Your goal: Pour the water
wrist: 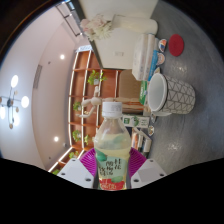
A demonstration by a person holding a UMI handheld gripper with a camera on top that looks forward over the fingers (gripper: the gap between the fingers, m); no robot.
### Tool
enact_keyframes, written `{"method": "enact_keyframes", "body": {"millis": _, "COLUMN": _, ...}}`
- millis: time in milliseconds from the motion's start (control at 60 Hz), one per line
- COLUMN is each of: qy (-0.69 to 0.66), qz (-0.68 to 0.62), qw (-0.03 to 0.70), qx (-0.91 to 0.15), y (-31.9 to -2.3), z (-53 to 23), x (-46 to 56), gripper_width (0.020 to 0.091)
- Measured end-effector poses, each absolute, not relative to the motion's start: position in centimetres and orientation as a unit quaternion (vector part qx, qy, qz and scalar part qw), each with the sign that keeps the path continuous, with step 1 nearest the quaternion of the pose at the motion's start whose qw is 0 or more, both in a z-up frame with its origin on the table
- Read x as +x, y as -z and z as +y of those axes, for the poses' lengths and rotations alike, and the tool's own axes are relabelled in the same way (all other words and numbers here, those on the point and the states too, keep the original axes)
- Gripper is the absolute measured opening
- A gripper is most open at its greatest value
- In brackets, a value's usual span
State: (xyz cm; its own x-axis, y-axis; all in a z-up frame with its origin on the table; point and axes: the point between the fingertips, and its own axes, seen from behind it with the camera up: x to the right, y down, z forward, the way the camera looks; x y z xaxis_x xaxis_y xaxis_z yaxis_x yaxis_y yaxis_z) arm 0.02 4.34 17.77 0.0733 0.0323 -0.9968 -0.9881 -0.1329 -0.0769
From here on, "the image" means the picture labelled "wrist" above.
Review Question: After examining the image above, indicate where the white pitcher vase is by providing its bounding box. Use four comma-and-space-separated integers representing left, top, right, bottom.
111, 13, 159, 36

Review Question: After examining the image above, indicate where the branched ceiling lamp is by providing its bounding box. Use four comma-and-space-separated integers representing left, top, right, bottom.
0, 74, 30, 130

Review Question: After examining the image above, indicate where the clear drink bottle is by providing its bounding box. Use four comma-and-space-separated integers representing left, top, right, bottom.
93, 101, 132, 192

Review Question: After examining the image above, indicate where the tan chair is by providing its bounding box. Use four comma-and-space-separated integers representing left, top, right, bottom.
118, 69, 143, 101

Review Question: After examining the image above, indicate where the dark book stack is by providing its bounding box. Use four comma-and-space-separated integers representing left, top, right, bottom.
131, 128, 153, 154

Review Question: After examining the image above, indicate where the black ceiling track light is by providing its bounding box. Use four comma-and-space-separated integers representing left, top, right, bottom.
54, 1, 81, 36

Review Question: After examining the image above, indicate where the wooden shelf unit with books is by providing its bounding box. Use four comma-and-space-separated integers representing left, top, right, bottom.
49, 49, 123, 176

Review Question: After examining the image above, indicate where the white mug with triangle pattern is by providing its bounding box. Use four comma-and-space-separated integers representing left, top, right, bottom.
147, 72, 196, 117

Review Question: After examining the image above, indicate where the pink and white flower bouquet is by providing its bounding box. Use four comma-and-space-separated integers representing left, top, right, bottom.
79, 13, 116, 42

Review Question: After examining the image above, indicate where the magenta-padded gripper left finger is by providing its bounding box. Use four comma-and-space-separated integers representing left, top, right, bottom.
57, 147, 98, 190

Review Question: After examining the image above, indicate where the white curved partition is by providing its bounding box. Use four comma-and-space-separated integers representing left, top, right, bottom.
78, 0, 159, 71

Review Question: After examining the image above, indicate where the ceiling air vent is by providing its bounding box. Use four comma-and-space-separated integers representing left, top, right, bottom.
33, 64, 44, 89

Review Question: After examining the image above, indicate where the green and white box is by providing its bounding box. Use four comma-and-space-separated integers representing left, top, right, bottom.
139, 80, 150, 106

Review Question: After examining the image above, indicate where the tall green and white carton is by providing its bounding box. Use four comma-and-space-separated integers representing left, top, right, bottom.
121, 114, 150, 129

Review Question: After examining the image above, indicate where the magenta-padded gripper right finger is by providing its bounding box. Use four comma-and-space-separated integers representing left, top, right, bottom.
127, 147, 167, 190

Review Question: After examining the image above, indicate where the flat round red coaster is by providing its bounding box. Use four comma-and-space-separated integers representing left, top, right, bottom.
168, 33, 185, 57

